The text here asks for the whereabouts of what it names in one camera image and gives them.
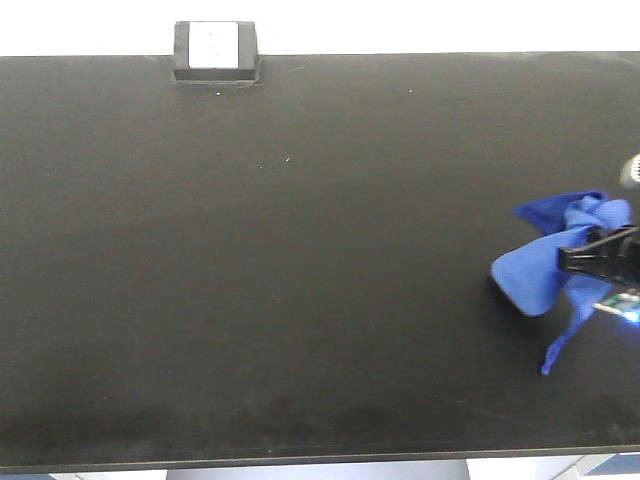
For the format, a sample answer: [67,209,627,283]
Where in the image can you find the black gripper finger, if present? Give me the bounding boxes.
[557,225,639,285]

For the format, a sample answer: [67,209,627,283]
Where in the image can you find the black white outlet box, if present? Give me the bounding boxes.
[173,21,260,84]

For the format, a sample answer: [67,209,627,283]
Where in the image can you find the green circuit board with LED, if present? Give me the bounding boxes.
[593,290,640,325]

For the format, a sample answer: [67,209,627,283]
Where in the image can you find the blue microfiber cloth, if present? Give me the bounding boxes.
[490,190,639,375]

